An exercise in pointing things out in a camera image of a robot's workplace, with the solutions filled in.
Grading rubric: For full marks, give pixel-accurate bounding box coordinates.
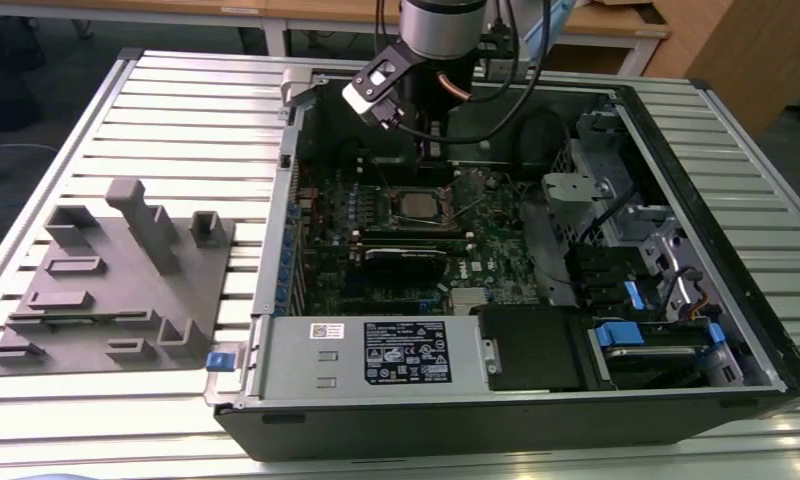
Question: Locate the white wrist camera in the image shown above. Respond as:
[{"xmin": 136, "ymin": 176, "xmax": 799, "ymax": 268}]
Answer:
[{"xmin": 342, "ymin": 43, "xmax": 419, "ymax": 132}]

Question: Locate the silver power supply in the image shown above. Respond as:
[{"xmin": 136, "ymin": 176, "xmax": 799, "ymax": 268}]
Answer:
[{"xmin": 243, "ymin": 314, "xmax": 499, "ymax": 401}]

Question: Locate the orange yellow wire bundle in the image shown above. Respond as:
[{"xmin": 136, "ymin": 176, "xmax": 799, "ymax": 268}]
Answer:
[{"xmin": 686, "ymin": 292, "xmax": 717, "ymax": 321}]

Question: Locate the CPU socket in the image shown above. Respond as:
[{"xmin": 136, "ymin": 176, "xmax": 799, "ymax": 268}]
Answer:
[{"xmin": 384, "ymin": 183, "xmax": 459, "ymax": 229}]

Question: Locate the green RAM stick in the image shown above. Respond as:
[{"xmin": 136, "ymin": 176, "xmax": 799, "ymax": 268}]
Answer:
[{"xmin": 43, "ymin": 314, "xmax": 106, "ymax": 327}]

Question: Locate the silver metal disk bay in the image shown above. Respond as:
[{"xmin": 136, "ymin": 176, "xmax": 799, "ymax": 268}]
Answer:
[{"xmin": 539, "ymin": 109, "xmax": 715, "ymax": 321}]

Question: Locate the wooden cabinet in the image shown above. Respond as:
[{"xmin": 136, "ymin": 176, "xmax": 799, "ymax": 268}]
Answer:
[{"xmin": 643, "ymin": 0, "xmax": 800, "ymax": 144}]

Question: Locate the metal socket cover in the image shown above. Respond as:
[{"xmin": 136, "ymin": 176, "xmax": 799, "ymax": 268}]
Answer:
[{"xmin": 443, "ymin": 167, "xmax": 495, "ymax": 224}]

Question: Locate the black open PC case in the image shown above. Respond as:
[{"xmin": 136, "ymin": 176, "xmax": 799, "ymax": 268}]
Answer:
[{"xmin": 203, "ymin": 67, "xmax": 800, "ymax": 464}]

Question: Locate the blue plastic bay tab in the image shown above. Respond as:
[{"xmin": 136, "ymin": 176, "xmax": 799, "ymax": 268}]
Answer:
[{"xmin": 621, "ymin": 280, "xmax": 647, "ymax": 310}]

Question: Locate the grey parts rack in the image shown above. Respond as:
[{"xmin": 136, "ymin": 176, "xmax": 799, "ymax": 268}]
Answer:
[{"xmin": 0, "ymin": 178, "xmax": 239, "ymax": 377}]

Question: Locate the hard disk in blue carrier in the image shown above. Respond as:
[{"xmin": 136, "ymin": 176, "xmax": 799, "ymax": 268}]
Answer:
[{"xmin": 590, "ymin": 319, "xmax": 729, "ymax": 391}]

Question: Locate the silver finned heatsink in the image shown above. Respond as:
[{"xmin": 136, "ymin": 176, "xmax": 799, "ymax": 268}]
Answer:
[{"xmin": 450, "ymin": 287, "xmax": 493, "ymax": 307}]

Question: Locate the green motherboard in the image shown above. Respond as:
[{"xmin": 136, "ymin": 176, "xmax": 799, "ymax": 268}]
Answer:
[{"xmin": 292, "ymin": 159, "xmax": 555, "ymax": 319}]

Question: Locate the black office chair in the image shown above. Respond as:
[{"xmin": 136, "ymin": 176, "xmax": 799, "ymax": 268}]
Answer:
[{"xmin": 0, "ymin": 29, "xmax": 48, "ymax": 134}]

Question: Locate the black camera cable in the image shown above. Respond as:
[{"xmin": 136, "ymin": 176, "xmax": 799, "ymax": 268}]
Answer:
[{"xmin": 397, "ymin": 0, "xmax": 557, "ymax": 147}]

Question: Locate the silver green CPU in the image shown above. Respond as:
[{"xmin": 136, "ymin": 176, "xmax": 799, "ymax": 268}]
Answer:
[{"xmin": 399, "ymin": 192, "xmax": 442, "ymax": 220}]

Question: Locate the black graphics card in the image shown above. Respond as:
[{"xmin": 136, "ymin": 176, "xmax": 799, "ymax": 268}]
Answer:
[{"xmin": 363, "ymin": 247, "xmax": 453, "ymax": 296}]

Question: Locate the wooden desk white frame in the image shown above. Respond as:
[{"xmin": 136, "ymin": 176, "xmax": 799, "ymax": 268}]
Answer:
[
  {"xmin": 266, "ymin": 0, "xmax": 674, "ymax": 76},
  {"xmin": 0, "ymin": 0, "xmax": 272, "ymax": 59}
]

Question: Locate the black expansion slot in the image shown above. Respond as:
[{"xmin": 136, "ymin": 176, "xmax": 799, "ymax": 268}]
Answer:
[{"xmin": 336, "ymin": 298, "xmax": 437, "ymax": 309}]

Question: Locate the black plastic shroud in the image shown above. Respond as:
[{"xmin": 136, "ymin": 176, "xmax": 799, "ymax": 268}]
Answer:
[{"xmin": 477, "ymin": 307, "xmax": 615, "ymax": 394}]

